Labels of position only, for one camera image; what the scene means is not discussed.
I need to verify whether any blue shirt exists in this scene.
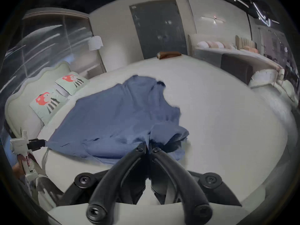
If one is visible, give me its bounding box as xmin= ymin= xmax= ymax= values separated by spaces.
xmin=46 ymin=75 xmax=190 ymax=166

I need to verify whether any beige bed with pillows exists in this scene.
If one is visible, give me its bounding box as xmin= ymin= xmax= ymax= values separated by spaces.
xmin=188 ymin=33 xmax=285 ymax=79

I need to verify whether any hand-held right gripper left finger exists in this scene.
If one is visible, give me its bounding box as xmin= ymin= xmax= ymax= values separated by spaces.
xmin=57 ymin=142 xmax=148 ymax=223

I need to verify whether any dark grey double door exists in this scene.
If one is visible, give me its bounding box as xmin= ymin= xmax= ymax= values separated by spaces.
xmin=129 ymin=0 xmax=188 ymax=59

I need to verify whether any person's left hand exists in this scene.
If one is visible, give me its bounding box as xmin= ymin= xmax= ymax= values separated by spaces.
xmin=12 ymin=155 xmax=32 ymax=179

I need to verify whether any white lamp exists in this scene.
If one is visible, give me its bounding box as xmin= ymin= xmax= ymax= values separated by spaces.
xmin=88 ymin=36 xmax=104 ymax=51

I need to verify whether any dark brown bench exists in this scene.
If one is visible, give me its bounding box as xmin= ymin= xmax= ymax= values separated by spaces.
xmin=220 ymin=54 xmax=254 ymax=85

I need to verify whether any bed with white sheet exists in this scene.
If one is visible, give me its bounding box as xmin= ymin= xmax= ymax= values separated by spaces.
xmin=37 ymin=54 xmax=298 ymax=210

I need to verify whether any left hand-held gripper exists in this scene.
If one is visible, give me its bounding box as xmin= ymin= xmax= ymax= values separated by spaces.
xmin=10 ymin=130 xmax=46 ymax=180

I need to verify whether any brown rolled cushion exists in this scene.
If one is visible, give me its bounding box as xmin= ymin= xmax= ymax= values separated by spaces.
xmin=157 ymin=51 xmax=183 ymax=60

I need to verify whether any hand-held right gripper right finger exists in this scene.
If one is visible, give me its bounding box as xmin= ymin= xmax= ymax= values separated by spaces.
xmin=150 ymin=144 xmax=242 ymax=224

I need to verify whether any pale pillow with red print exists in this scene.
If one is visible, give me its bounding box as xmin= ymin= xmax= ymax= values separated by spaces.
xmin=55 ymin=71 xmax=91 ymax=96
xmin=29 ymin=88 xmax=70 ymax=124

